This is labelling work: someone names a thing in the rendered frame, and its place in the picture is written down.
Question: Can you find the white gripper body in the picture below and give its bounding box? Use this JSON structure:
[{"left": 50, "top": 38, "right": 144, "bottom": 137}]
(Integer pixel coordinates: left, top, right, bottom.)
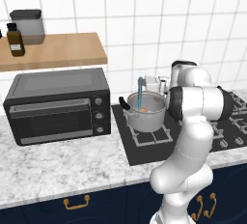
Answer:
[{"left": 144, "top": 75, "right": 161, "bottom": 93}]

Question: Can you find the blue spatula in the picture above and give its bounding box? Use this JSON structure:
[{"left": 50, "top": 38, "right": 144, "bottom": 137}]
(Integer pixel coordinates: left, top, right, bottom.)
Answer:
[{"left": 137, "top": 75, "right": 145, "bottom": 111}]

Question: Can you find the black hob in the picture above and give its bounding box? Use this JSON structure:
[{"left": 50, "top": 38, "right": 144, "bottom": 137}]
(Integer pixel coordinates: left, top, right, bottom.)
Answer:
[{"left": 111, "top": 89, "right": 247, "bottom": 167}]

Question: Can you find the black toaster oven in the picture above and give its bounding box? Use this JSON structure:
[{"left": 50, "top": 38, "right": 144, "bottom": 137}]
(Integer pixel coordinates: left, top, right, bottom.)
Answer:
[{"left": 2, "top": 67, "right": 112, "bottom": 147}]

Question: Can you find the toaster oven glass door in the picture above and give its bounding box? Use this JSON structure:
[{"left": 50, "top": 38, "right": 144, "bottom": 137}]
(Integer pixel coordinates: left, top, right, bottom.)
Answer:
[{"left": 8, "top": 98, "right": 94, "bottom": 146}]

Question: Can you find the navy cupboard door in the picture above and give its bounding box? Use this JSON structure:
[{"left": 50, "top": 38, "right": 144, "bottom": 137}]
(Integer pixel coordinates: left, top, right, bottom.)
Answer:
[
  {"left": 202, "top": 163, "right": 247, "bottom": 224},
  {"left": 126, "top": 179, "right": 205, "bottom": 224}
]

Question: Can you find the grey canister with dark lid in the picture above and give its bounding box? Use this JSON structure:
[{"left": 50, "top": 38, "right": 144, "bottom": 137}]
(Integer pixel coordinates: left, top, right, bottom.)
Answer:
[{"left": 9, "top": 8, "right": 46, "bottom": 46}]

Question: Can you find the brown bottle with black cap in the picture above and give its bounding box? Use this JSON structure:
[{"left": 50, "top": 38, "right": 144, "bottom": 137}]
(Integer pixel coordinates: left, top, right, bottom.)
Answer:
[{"left": 6, "top": 22, "right": 26, "bottom": 58}]

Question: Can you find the navy drawer front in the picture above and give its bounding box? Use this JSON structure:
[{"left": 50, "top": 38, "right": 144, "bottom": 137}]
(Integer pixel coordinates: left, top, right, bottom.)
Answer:
[{"left": 0, "top": 184, "right": 127, "bottom": 224}]

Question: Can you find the silver pot with black handle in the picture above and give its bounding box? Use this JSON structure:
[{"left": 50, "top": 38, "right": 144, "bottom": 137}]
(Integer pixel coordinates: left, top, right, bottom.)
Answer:
[{"left": 118, "top": 90, "right": 168, "bottom": 133}]

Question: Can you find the wooden wall shelf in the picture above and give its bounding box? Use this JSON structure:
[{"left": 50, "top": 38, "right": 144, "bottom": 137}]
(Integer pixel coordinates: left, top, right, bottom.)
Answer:
[{"left": 0, "top": 31, "right": 109, "bottom": 73}]

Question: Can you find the grey toaster oven door handle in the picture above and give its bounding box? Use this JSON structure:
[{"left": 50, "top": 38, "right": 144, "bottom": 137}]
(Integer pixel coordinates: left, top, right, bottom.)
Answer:
[{"left": 9, "top": 98, "right": 91, "bottom": 115}]

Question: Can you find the gold cupboard door handle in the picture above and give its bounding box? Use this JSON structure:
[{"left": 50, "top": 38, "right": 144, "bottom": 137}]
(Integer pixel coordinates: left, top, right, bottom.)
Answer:
[
  {"left": 203, "top": 192, "right": 217, "bottom": 219},
  {"left": 190, "top": 195, "right": 204, "bottom": 222}
]

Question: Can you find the gold drawer handle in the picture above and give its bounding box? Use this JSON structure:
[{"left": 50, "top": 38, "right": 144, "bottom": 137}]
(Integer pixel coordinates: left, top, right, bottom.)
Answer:
[{"left": 63, "top": 194, "right": 92, "bottom": 210}]

